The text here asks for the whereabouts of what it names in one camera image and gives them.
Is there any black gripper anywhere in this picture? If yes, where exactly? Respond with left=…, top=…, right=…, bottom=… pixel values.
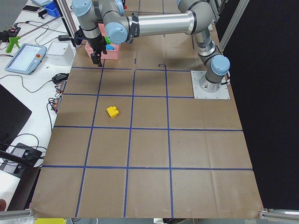
left=87, top=36, right=107, bottom=67

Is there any blue toy block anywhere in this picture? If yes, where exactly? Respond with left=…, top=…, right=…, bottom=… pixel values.
left=106, top=44, right=114, bottom=50

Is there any green toy block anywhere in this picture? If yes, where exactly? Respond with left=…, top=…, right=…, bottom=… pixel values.
left=104, top=36, right=111, bottom=44

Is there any yellow toy block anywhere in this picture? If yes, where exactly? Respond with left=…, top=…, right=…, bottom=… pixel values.
left=106, top=106, right=119, bottom=118

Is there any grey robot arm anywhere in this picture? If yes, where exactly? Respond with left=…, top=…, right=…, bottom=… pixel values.
left=72, top=0, right=230, bottom=88

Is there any pink plastic box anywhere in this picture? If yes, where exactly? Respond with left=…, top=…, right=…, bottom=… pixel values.
left=99, top=23, right=121, bottom=60

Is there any white square device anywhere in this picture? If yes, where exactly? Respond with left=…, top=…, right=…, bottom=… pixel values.
left=47, top=42, right=74, bottom=66

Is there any black power adapter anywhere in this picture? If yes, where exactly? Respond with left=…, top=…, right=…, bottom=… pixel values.
left=57, top=35, right=71, bottom=42

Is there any blue plastic bin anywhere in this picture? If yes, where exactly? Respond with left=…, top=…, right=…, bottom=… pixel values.
left=44, top=2, right=60, bottom=18

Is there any teach pendant tablet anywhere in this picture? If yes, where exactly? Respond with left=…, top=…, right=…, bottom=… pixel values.
left=5, top=43, right=47, bottom=75

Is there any black monitor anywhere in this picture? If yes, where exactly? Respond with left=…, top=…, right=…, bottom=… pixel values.
left=0, top=85, right=32, bottom=150

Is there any aluminium frame post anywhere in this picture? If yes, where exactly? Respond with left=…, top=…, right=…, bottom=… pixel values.
left=53, top=0, right=80, bottom=48

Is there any green handled grabber tool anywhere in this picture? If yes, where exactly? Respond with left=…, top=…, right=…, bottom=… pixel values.
left=6, top=36, right=20, bottom=53

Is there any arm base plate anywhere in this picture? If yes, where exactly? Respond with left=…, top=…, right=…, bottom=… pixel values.
left=191, top=70, right=230, bottom=100

